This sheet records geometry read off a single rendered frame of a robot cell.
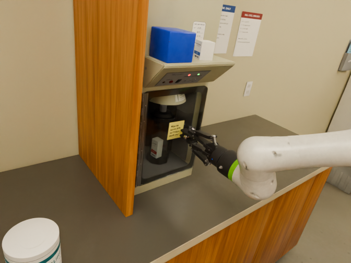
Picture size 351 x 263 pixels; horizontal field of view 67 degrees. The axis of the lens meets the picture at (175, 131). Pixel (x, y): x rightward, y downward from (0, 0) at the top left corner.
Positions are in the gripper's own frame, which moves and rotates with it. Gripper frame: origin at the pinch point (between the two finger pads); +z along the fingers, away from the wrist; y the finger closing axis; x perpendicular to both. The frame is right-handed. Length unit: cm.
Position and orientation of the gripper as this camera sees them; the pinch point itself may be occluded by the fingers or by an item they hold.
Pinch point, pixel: (188, 135)
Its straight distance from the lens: 107.1
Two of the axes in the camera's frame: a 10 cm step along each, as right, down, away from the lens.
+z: -6.0, -4.2, 6.8
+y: 1.3, -8.9, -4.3
